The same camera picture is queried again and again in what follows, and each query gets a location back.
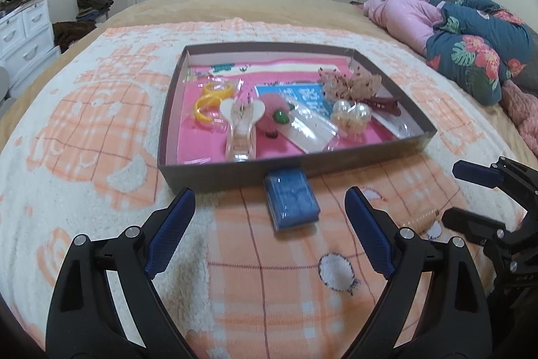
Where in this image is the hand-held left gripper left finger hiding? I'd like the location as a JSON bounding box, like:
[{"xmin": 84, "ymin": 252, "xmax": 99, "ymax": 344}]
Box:
[{"xmin": 46, "ymin": 186, "xmax": 196, "ymax": 359}]

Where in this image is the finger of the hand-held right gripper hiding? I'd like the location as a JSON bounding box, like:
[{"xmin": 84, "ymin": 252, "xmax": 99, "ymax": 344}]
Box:
[
  {"xmin": 453, "ymin": 156, "xmax": 538, "ymax": 195},
  {"xmin": 441, "ymin": 207, "xmax": 522, "ymax": 248}
]

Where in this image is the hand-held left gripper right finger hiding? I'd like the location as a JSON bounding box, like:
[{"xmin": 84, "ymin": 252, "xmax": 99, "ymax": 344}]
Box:
[{"xmin": 344, "ymin": 186, "xmax": 493, "ymax": 359}]

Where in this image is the shallow brown cardboard box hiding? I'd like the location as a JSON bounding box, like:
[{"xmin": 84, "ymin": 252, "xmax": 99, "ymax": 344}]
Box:
[{"xmin": 157, "ymin": 42, "xmax": 438, "ymax": 193}]

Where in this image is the small blue box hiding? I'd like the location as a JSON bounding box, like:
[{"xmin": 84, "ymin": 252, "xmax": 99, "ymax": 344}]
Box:
[{"xmin": 263, "ymin": 168, "xmax": 321, "ymax": 232}]

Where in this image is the dark red hair clip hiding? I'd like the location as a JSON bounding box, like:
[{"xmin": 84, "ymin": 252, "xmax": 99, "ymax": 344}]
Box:
[{"xmin": 365, "ymin": 96, "xmax": 403, "ymax": 116}]

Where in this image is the pearl ball hair tie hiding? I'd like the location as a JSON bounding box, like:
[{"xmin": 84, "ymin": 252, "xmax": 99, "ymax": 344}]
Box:
[{"xmin": 330, "ymin": 99, "xmax": 374, "ymax": 137}]

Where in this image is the yellow hair claw clip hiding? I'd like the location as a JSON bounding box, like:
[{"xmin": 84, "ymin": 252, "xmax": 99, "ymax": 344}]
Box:
[{"xmin": 193, "ymin": 94, "xmax": 224, "ymax": 125}]

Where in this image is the dotted lace hair bow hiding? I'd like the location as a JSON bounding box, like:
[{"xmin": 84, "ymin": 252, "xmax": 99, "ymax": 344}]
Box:
[{"xmin": 317, "ymin": 67, "xmax": 383, "ymax": 101}]

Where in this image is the yellow bangle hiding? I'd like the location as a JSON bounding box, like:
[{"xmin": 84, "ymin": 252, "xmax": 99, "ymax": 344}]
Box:
[{"xmin": 202, "ymin": 80, "xmax": 236, "ymax": 102}]

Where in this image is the pink fluffy pompom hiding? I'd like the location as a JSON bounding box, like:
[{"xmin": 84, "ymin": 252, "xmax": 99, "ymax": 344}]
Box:
[{"xmin": 251, "ymin": 91, "xmax": 297, "ymax": 138}]

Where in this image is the pink knitted blanket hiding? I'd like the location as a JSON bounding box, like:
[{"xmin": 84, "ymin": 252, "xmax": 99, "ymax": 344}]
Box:
[{"xmin": 500, "ymin": 83, "xmax": 538, "ymax": 158}]

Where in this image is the clear plastic packet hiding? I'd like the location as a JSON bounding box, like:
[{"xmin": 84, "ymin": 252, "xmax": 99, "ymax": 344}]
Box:
[{"xmin": 288, "ymin": 102, "xmax": 340, "ymax": 154}]

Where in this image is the cream hair claw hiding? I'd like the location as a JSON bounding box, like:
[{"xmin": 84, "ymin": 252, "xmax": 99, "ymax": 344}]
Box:
[{"xmin": 219, "ymin": 97, "xmax": 266, "ymax": 163}]

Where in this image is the white orange printed blanket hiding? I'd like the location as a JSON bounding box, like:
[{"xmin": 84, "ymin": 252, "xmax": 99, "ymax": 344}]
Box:
[{"xmin": 0, "ymin": 17, "xmax": 530, "ymax": 359}]

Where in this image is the pink quilt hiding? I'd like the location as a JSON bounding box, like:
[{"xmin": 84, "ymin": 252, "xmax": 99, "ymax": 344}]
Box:
[{"xmin": 363, "ymin": 0, "xmax": 446, "ymax": 55}]

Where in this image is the dark clothes pile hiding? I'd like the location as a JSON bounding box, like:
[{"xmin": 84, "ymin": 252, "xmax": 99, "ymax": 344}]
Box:
[{"xmin": 76, "ymin": 0, "xmax": 115, "ymax": 21}]

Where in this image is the bed with tan sheet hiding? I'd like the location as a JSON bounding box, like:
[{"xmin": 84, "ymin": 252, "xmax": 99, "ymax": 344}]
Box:
[{"xmin": 0, "ymin": 0, "xmax": 538, "ymax": 359}]

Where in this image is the white drawer cabinet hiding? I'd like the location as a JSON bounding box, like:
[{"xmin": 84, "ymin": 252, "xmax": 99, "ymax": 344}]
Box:
[{"xmin": 0, "ymin": 0, "xmax": 62, "ymax": 91}]

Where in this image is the black set-top box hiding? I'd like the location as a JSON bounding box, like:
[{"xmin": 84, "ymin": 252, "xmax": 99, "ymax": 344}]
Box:
[{"xmin": 0, "ymin": 0, "xmax": 47, "ymax": 12}]

